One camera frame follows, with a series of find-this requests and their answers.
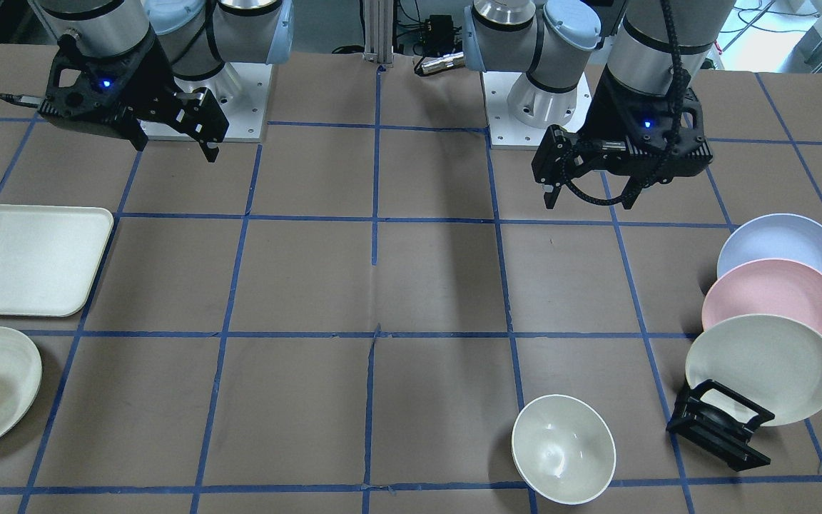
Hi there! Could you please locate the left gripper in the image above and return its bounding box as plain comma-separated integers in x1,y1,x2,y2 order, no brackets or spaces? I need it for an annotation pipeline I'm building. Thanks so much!
531,75,714,209

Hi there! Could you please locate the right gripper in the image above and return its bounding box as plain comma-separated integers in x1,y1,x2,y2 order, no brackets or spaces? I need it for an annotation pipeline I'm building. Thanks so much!
0,32,229,163

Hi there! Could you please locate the blue plate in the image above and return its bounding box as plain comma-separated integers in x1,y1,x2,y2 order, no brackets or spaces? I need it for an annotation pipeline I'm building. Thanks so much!
716,213,822,278

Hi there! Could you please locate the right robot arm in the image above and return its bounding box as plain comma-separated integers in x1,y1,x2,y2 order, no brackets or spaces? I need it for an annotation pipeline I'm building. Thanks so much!
0,1,294,162

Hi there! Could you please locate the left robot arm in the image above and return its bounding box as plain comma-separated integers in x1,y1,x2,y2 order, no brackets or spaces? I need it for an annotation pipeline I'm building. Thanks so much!
462,1,734,209

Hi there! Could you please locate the pink plate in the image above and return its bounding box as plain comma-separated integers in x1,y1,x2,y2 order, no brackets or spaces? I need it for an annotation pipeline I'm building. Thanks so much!
701,258,822,335

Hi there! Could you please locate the cream plate in rack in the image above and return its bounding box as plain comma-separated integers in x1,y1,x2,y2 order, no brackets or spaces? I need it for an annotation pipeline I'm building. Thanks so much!
685,313,822,427

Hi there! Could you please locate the black plate rack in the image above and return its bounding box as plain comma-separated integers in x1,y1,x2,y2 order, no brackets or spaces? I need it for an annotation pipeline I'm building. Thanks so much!
666,378,774,472

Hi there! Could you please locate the black electronics box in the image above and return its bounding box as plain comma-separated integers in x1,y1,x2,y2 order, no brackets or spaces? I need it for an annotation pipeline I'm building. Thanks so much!
421,14,456,56

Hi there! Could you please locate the white rectangular tray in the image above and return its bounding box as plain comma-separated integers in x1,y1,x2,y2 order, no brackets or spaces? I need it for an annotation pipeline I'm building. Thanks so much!
0,204,114,318

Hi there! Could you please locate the cream bowl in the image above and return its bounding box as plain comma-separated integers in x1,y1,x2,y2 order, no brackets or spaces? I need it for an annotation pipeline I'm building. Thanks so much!
511,394,617,505

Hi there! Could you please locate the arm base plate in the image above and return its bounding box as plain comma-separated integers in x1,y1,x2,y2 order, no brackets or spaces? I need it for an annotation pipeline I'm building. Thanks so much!
176,62,276,143
482,71,592,150

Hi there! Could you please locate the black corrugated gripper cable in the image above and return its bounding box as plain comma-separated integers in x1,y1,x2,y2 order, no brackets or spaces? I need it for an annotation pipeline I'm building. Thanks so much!
561,0,690,208

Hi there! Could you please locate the silver cable connector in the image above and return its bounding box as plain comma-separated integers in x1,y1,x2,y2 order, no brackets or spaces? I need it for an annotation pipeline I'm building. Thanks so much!
413,51,465,77

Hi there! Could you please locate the aluminium frame post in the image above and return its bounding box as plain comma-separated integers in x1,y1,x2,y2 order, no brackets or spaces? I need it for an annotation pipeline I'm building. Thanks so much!
360,0,397,68

